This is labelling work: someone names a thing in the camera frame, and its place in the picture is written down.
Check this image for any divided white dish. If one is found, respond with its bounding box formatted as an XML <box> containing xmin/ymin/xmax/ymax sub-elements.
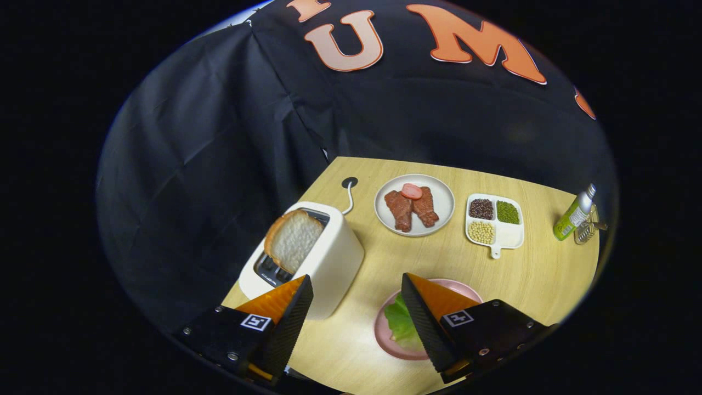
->
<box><xmin>465</xmin><ymin>193</ymin><xmax>525</xmax><ymax>259</ymax></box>

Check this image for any pile of yellow soybeans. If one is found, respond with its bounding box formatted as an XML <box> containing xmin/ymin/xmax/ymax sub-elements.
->
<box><xmin>468</xmin><ymin>221</ymin><xmax>495</xmax><ymax>245</ymax></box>

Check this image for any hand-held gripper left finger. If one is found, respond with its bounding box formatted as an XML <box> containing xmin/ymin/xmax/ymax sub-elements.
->
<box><xmin>174</xmin><ymin>274</ymin><xmax>314</xmax><ymax>385</ymax></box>

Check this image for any metal wire cutlery holder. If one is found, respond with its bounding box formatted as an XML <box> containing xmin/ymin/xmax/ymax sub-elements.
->
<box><xmin>574</xmin><ymin>206</ymin><xmax>608</xmax><ymax>245</ymax></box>

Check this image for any pink round plate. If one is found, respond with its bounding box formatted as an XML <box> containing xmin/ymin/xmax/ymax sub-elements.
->
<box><xmin>374</xmin><ymin>278</ymin><xmax>484</xmax><ymax>362</ymax></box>

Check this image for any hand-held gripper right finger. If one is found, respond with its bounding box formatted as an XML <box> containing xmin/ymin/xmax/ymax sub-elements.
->
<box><xmin>401</xmin><ymin>273</ymin><xmax>556</xmax><ymax>384</ymax></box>

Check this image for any brown meat piece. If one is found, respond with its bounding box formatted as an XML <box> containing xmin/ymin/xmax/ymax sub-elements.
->
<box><xmin>384</xmin><ymin>190</ymin><xmax>413</xmax><ymax>233</ymax></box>
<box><xmin>412</xmin><ymin>187</ymin><xmax>439</xmax><ymax>228</ymax></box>

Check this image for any round white plate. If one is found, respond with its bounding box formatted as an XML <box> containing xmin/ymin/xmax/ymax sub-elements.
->
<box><xmin>374</xmin><ymin>174</ymin><xmax>456</xmax><ymax>238</ymax></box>

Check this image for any white toaster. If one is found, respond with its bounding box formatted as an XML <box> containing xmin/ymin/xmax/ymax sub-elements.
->
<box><xmin>239</xmin><ymin>201</ymin><xmax>365</xmax><ymax>320</ymax></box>

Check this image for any black backdrop cloth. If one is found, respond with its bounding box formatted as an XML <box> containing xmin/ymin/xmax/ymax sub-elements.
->
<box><xmin>96</xmin><ymin>0</ymin><xmax>618</xmax><ymax>335</ymax></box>

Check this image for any green lettuce leaf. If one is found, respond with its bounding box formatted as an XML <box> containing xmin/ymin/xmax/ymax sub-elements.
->
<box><xmin>383</xmin><ymin>294</ymin><xmax>426</xmax><ymax>352</ymax></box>

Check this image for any plain bread slice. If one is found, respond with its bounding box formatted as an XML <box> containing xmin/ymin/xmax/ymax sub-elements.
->
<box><xmin>264</xmin><ymin>209</ymin><xmax>325</xmax><ymax>275</ymax></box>

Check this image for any green label metal bottle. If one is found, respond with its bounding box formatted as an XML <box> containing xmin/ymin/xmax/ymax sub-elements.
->
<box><xmin>553</xmin><ymin>184</ymin><xmax>597</xmax><ymax>242</ymax></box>

